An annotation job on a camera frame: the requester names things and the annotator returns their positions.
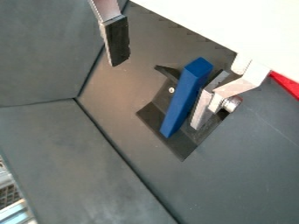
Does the blue rectangular bar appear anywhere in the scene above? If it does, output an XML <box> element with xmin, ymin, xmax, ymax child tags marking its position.
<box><xmin>160</xmin><ymin>57</ymin><xmax>214</xmax><ymax>138</ymax></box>

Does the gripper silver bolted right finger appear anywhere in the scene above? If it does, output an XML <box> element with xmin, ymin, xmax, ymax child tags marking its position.
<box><xmin>191</xmin><ymin>54</ymin><xmax>270</xmax><ymax>130</ymax></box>

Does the red shape-sorting board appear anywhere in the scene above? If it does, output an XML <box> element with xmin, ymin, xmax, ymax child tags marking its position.
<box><xmin>270</xmin><ymin>72</ymin><xmax>299</xmax><ymax>101</ymax></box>

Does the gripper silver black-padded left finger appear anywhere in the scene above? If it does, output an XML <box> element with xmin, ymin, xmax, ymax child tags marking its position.
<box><xmin>88</xmin><ymin>0</ymin><xmax>131</xmax><ymax>67</ymax></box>

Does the black curved fixture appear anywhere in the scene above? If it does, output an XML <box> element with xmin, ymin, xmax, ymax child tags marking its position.
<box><xmin>136</xmin><ymin>65</ymin><xmax>230</xmax><ymax>161</ymax></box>

